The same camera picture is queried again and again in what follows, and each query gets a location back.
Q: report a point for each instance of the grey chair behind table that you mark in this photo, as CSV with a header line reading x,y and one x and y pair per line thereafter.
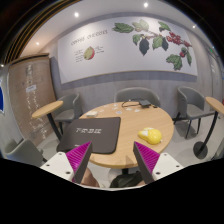
x,y
136,94

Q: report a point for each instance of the black mouse pad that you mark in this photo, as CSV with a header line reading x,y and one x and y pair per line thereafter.
x,y
102,132

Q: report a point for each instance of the black bag under table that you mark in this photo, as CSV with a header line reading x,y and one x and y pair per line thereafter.
x,y
127,180

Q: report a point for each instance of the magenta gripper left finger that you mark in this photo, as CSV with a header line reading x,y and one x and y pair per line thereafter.
x,y
70,166

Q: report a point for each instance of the small round side table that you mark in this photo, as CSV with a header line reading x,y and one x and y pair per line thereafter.
x,y
47,110
200,148

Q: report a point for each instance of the black box on table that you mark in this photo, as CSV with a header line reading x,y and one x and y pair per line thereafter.
x,y
145,103

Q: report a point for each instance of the small round side table left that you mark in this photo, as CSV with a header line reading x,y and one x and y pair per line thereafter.
x,y
47,110

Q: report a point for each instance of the grey chair near left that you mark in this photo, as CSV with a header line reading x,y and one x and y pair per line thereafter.
x,y
24,152

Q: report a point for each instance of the grey chair right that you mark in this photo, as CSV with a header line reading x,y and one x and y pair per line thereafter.
x,y
191,106

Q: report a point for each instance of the white card stack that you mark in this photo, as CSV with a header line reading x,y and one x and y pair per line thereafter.
x,y
91,114

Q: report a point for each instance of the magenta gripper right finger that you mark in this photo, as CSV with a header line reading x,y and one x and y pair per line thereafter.
x,y
154,166

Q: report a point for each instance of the small round side table right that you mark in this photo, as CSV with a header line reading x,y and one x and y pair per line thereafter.
x,y
200,148

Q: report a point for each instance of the coffee cherries wall poster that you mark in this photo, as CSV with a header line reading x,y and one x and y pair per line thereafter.
x,y
125,44

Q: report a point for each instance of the round wooden table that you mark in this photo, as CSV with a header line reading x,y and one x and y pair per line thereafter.
x,y
134,118

